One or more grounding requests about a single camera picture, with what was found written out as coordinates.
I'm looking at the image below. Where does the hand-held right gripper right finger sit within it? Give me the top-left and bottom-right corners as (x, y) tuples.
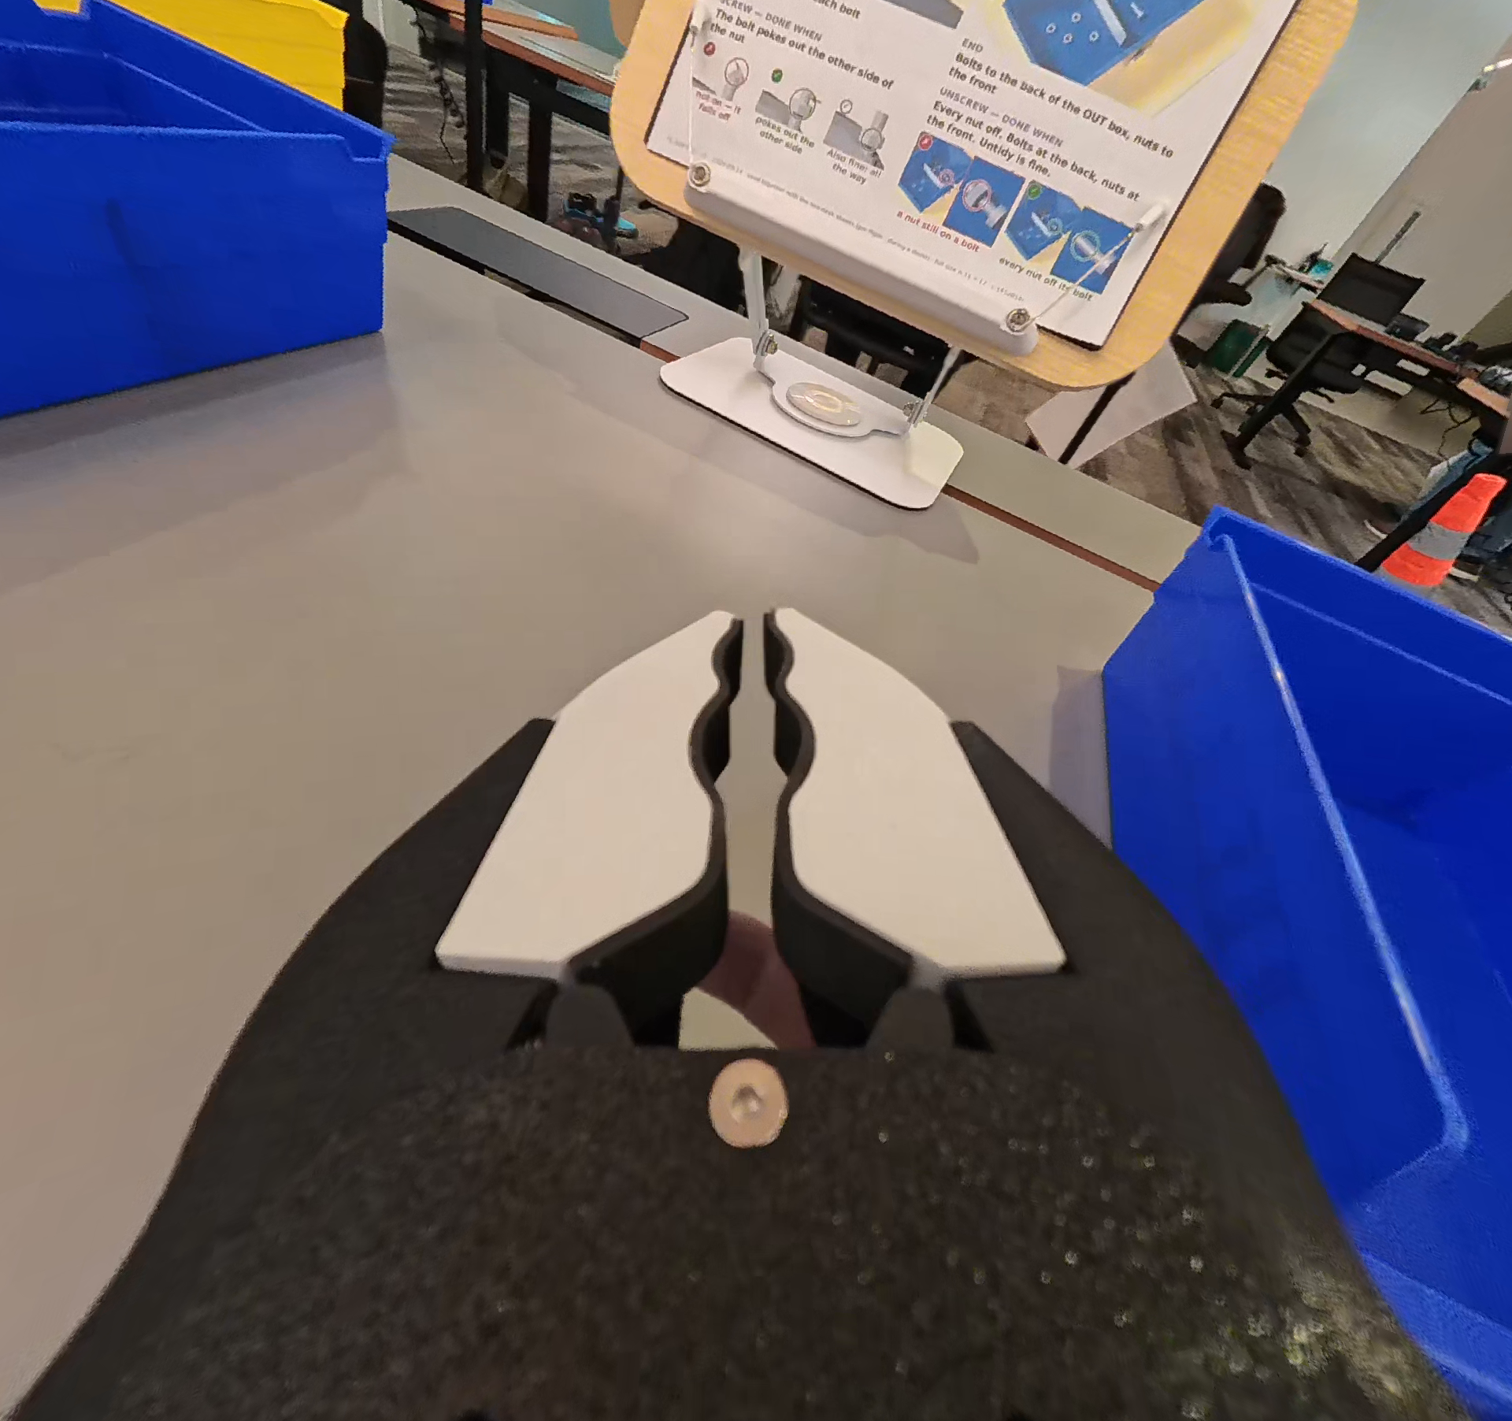
(761, 608), (1071, 1050)

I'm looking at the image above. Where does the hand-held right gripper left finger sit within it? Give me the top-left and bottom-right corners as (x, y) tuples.
(435, 611), (747, 1047)

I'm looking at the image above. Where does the person's right hand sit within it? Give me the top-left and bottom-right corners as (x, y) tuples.
(709, 912), (819, 1050)

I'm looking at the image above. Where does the black office chair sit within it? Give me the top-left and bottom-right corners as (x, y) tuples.
(1210, 291), (1372, 471)
(1181, 182), (1290, 365)

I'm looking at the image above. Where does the orange traffic cone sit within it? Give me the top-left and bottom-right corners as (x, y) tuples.
(1380, 472), (1507, 589)

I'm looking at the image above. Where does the wooden office desk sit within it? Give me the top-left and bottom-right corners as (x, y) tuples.
(1300, 296), (1512, 420)
(359, 0), (622, 193)

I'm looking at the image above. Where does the black computer monitor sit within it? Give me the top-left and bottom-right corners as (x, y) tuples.
(1317, 253), (1427, 326)

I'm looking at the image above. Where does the black pole stand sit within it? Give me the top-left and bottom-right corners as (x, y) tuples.
(463, 0), (495, 193)

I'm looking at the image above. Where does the printed instruction sheet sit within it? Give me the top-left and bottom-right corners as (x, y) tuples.
(646, 0), (1355, 349)

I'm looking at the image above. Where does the yellow plastic bin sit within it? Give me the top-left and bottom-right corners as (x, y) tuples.
(0, 0), (350, 111)

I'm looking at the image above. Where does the dark desk cable cover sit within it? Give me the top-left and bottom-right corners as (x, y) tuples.
(388, 206), (690, 348)

